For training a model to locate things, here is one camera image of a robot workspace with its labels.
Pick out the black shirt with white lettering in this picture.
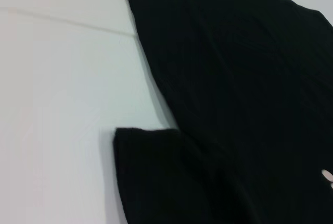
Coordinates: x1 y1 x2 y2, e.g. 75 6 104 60
112 0 333 224

